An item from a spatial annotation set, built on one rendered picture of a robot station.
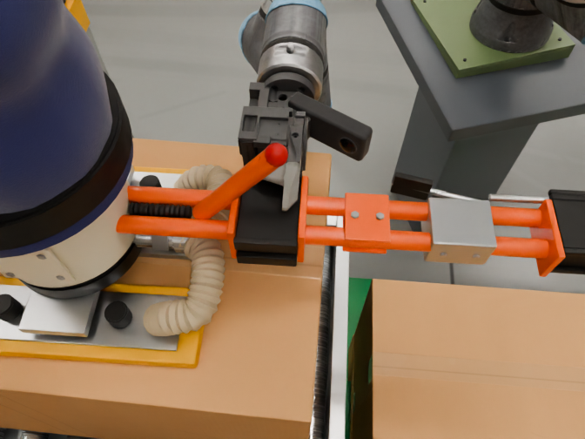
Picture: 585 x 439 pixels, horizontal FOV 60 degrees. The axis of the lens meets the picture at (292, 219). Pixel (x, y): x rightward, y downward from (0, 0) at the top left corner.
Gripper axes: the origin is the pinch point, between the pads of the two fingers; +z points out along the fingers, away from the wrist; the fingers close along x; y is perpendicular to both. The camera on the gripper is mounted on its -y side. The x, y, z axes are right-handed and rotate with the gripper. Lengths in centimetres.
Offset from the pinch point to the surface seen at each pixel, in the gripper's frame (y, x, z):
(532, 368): -49, -56, -1
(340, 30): -9, -111, -173
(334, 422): -8, -49, 13
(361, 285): -20, -110, -42
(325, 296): -6, -56, -14
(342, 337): -9, -49, -3
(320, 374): -6, -55, 3
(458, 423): -33, -56, 11
